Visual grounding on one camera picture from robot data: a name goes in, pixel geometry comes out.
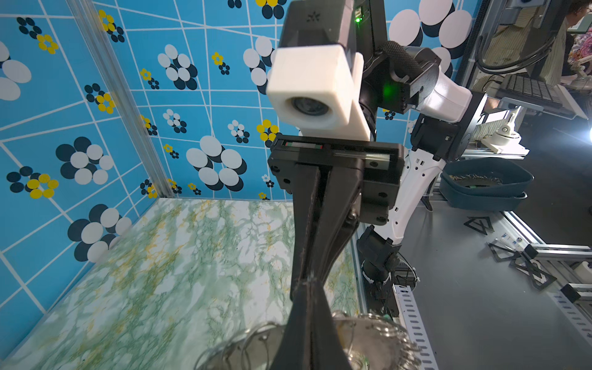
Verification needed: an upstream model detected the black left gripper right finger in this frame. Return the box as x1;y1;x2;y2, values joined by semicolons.
311;284;351;370

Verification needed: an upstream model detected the aluminium corner post left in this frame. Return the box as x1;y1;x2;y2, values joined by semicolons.
66;0;174;198

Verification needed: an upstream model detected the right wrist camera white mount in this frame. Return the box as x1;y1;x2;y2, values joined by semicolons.
267;45;371;142

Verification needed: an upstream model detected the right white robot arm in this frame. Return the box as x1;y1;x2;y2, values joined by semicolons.
267;1;486;297

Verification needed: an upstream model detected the person in striped shirt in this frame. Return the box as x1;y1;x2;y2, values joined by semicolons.
540;0;591;86

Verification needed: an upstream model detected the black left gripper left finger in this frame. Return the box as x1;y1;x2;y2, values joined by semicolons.
270;283;315;370

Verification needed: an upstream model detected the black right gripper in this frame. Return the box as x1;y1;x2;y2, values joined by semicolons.
268;135;405;300

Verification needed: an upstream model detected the dark teal plastic bin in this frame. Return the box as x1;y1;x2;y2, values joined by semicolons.
439;157;534;211

